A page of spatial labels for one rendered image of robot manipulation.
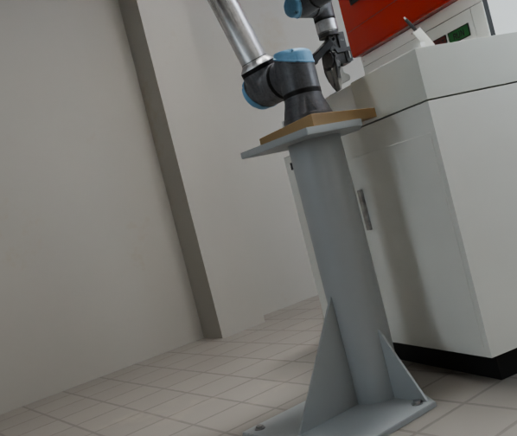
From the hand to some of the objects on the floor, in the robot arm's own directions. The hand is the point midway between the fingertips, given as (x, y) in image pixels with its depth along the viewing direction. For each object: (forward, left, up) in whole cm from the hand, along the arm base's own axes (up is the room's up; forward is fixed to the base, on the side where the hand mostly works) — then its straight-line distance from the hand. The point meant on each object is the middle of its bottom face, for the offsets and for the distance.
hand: (336, 90), depth 227 cm
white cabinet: (+28, -9, -97) cm, 101 cm away
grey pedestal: (-40, -6, -100) cm, 108 cm away
